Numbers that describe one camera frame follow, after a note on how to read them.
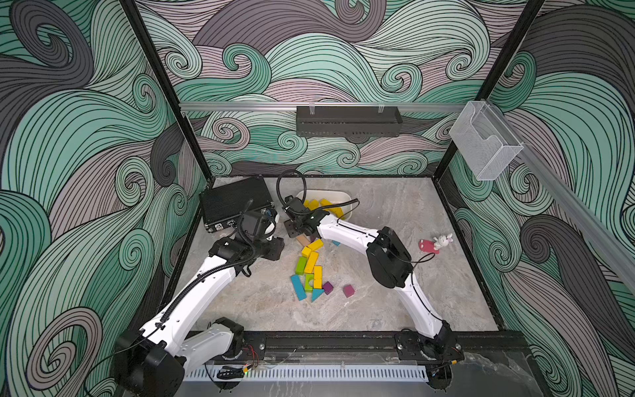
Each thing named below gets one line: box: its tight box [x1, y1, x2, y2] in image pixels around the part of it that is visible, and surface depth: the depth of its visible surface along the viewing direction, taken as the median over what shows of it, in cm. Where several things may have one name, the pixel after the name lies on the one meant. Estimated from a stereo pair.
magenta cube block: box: [343, 283, 356, 298], surface depth 85 cm
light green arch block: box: [304, 272, 315, 293], surface depth 87 cm
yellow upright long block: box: [304, 251, 320, 274], surface depth 93 cm
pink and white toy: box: [417, 233, 454, 255], surface depth 95 cm
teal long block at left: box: [290, 274, 307, 302], surface depth 87 cm
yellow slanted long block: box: [306, 239, 325, 252], surface depth 97 cm
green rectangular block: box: [295, 256, 307, 276], surface depth 92 cm
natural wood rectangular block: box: [295, 232, 311, 248], surface depth 98 cm
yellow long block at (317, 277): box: [313, 265, 324, 290], surface depth 89 cm
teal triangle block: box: [310, 288, 325, 303], surface depth 85 cm
